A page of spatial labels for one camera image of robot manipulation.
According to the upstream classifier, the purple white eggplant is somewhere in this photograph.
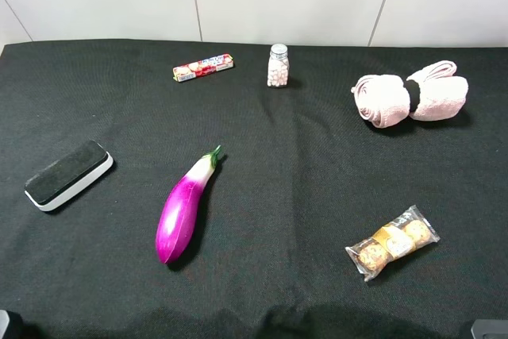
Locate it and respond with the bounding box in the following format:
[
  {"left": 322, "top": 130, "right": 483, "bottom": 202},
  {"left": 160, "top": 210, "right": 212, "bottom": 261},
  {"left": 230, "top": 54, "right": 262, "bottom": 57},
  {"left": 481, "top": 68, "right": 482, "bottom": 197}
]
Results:
[{"left": 155, "top": 145, "right": 221, "bottom": 264}]

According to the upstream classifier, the rolled pink towel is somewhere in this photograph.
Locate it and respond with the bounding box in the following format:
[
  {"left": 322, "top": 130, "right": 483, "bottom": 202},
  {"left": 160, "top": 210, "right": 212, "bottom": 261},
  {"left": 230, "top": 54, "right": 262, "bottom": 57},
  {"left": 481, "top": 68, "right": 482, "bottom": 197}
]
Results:
[{"left": 351, "top": 60, "right": 469, "bottom": 129}]

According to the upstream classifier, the wrapped chocolate balls pack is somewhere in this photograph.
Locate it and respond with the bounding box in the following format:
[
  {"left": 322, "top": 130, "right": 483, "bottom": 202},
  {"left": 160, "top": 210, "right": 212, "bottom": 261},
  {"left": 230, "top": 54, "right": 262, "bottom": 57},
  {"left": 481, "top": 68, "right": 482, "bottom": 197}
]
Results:
[{"left": 344, "top": 205, "right": 441, "bottom": 282}]

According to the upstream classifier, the small jar of pink candies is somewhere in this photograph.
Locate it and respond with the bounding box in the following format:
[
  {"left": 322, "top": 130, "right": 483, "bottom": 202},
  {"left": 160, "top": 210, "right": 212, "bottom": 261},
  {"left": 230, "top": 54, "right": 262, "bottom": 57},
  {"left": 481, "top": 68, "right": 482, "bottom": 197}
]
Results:
[{"left": 267, "top": 44, "right": 290, "bottom": 87}]

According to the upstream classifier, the black tablecloth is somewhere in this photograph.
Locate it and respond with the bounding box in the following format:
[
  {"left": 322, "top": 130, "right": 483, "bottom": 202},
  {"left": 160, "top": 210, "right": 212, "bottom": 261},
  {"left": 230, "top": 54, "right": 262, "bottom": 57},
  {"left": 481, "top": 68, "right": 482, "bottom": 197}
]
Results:
[{"left": 1, "top": 40, "right": 507, "bottom": 338}]

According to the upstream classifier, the black hair band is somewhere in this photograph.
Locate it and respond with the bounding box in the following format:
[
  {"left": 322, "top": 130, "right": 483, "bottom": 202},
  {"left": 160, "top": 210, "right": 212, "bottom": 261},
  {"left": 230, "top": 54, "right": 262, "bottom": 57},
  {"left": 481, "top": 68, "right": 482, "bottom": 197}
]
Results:
[{"left": 403, "top": 79, "right": 421, "bottom": 113}]

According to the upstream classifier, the black white board eraser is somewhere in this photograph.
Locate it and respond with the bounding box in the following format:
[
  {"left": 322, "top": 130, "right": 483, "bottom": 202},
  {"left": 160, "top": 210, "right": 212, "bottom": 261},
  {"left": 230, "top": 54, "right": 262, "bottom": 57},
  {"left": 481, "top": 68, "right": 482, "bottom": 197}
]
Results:
[{"left": 24, "top": 140, "right": 114, "bottom": 213}]

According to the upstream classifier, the red candy pack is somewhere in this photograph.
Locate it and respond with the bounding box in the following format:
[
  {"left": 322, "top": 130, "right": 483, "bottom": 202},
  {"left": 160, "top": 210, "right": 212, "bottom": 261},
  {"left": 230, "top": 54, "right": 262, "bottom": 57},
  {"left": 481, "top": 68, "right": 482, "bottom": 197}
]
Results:
[{"left": 173, "top": 53, "right": 234, "bottom": 83}]

